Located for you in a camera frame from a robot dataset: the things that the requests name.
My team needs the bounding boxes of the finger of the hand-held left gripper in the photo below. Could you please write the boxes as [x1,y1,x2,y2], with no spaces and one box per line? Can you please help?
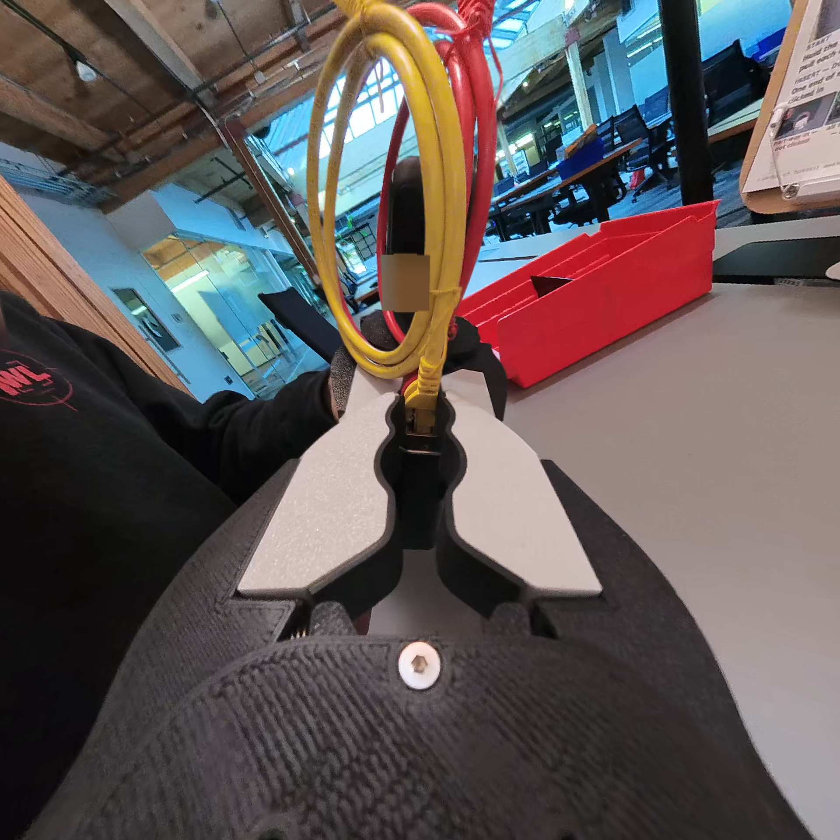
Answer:
[343,371,400,422]
[443,367,505,422]

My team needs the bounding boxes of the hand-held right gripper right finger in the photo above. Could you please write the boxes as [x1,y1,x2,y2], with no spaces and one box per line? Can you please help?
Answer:
[436,394,605,621]

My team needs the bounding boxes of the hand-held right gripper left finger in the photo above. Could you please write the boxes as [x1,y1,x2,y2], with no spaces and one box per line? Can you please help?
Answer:
[238,391,406,621]

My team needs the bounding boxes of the yellow ethernet cable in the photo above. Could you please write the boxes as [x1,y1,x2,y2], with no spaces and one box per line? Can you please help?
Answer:
[307,0,468,421]

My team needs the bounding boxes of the black port adapter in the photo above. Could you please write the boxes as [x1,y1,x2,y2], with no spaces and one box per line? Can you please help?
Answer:
[398,420,460,551]

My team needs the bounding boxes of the red ethernet cable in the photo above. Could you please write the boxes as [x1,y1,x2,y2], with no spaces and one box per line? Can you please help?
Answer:
[376,0,503,345]

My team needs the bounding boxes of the person's left forearm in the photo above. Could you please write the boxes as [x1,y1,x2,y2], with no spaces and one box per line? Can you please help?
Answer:
[190,371,339,506]

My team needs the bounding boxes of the black office chair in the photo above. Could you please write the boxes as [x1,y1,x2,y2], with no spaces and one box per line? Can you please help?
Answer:
[257,289,342,362]

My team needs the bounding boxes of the white desk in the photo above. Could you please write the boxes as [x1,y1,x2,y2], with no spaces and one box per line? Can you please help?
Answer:
[459,226,601,290]

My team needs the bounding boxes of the red plastic bin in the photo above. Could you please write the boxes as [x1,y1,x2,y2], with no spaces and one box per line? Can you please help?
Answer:
[454,200,721,388]

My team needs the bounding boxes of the blue storage bin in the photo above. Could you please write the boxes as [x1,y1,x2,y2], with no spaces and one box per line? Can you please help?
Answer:
[558,141,606,181]

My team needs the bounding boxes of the wood-top office desk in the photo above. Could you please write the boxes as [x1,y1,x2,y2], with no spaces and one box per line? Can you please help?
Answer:
[492,138,644,231]

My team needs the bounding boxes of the person's black sweatshirt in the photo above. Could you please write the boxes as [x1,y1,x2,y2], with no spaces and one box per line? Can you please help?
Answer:
[0,292,237,840]

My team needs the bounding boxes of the black pole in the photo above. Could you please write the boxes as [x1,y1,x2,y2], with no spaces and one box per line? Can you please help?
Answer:
[658,0,716,204]

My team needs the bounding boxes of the black flat pad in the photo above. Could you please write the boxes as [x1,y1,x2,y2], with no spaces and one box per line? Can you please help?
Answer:
[712,233,840,286]

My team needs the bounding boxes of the printed instruction sheet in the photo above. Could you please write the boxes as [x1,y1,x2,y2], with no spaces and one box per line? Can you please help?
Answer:
[740,0,840,214]

